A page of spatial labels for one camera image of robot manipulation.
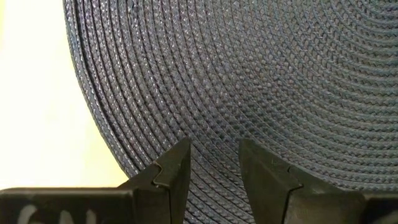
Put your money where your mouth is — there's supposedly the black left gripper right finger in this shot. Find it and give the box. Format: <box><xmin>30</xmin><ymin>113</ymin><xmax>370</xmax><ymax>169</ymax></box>
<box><xmin>239</xmin><ymin>139</ymin><xmax>398</xmax><ymax>224</ymax></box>

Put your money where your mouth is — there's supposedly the round navy woven placemat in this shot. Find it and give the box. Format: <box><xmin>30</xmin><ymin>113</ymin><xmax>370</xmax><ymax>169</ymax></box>
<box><xmin>62</xmin><ymin>0</ymin><xmax>398</xmax><ymax>224</ymax></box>

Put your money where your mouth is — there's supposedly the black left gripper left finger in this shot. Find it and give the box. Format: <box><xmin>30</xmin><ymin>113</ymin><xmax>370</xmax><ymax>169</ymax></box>
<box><xmin>0</xmin><ymin>138</ymin><xmax>191</xmax><ymax>224</ymax></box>

